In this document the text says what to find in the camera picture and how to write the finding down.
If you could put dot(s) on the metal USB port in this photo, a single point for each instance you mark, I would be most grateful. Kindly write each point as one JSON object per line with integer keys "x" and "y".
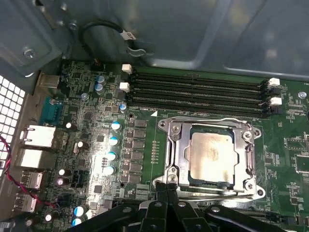
{"x": 31, "y": 180}
{"x": 24, "y": 203}

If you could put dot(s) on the silver board screw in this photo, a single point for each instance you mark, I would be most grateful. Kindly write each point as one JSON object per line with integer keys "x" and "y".
{"x": 302, "y": 94}

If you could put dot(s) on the metal port block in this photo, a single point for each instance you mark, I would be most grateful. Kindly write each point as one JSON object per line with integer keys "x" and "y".
{"x": 33, "y": 158}
{"x": 38, "y": 136}
{"x": 48, "y": 81}

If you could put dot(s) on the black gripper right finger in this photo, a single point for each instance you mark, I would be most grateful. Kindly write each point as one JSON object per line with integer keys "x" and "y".
{"x": 183, "y": 217}

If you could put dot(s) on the blue serial port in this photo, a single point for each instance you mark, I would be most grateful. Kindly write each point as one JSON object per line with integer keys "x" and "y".
{"x": 49, "y": 111}

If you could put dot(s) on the black RAM slot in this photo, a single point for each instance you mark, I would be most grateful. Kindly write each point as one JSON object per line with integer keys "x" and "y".
{"x": 193, "y": 77}
{"x": 193, "y": 96}
{"x": 193, "y": 106}
{"x": 193, "y": 87}
{"x": 265, "y": 215}

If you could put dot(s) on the CPU socket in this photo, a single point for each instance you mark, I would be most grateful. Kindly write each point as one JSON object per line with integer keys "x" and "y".
{"x": 251, "y": 157}

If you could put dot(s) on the silver CPU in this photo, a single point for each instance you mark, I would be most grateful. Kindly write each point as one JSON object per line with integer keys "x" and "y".
{"x": 210, "y": 157}

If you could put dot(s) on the green motherboard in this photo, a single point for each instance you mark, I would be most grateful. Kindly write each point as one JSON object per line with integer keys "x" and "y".
{"x": 277, "y": 149}

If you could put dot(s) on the small round capacitor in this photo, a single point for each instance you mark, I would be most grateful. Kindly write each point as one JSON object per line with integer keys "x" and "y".
{"x": 100, "y": 79}
{"x": 113, "y": 141}
{"x": 68, "y": 125}
{"x": 84, "y": 96}
{"x": 79, "y": 210}
{"x": 80, "y": 144}
{"x": 109, "y": 170}
{"x": 99, "y": 88}
{"x": 123, "y": 107}
{"x": 116, "y": 126}
{"x": 49, "y": 217}
{"x": 112, "y": 156}
{"x": 76, "y": 221}
{"x": 60, "y": 181}
{"x": 62, "y": 172}

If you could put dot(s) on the metal socket cover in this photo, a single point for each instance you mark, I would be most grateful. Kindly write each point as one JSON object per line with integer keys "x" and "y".
{"x": 183, "y": 154}

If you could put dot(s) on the open black PC case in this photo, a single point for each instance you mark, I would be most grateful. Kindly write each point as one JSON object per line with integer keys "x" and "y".
{"x": 193, "y": 36}

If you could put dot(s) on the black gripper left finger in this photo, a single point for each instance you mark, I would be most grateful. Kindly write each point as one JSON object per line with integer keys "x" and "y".
{"x": 154, "y": 217}

